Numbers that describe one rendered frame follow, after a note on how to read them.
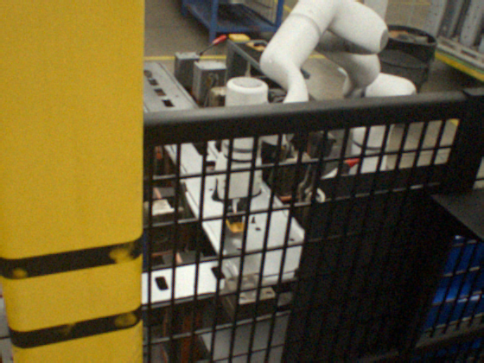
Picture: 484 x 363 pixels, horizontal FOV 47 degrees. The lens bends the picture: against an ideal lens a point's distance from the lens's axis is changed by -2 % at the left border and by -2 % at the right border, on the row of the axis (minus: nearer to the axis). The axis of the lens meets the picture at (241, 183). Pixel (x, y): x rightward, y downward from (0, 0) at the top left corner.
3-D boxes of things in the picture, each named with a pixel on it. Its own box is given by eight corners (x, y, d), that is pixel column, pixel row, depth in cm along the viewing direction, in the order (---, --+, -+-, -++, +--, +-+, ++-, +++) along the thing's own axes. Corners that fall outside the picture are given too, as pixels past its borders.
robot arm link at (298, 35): (350, 55, 127) (287, 158, 116) (289, 39, 134) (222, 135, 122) (347, 25, 119) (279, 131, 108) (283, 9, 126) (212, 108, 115)
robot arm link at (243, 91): (271, 141, 122) (236, 128, 126) (279, 83, 116) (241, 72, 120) (251, 154, 116) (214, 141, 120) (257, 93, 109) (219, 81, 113)
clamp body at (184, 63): (167, 134, 240) (170, 51, 222) (192, 131, 244) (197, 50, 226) (174, 143, 232) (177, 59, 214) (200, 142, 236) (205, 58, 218)
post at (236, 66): (217, 141, 238) (226, 39, 216) (234, 140, 241) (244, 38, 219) (224, 149, 232) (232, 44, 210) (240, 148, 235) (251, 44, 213)
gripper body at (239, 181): (255, 139, 127) (251, 182, 133) (213, 143, 123) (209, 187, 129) (269, 155, 121) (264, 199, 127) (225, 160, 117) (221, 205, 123)
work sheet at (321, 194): (277, 373, 76) (313, 177, 61) (410, 337, 85) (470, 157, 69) (283, 385, 75) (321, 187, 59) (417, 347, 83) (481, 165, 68)
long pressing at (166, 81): (108, 66, 222) (108, 61, 222) (163, 63, 231) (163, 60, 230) (238, 290, 114) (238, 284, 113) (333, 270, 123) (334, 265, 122)
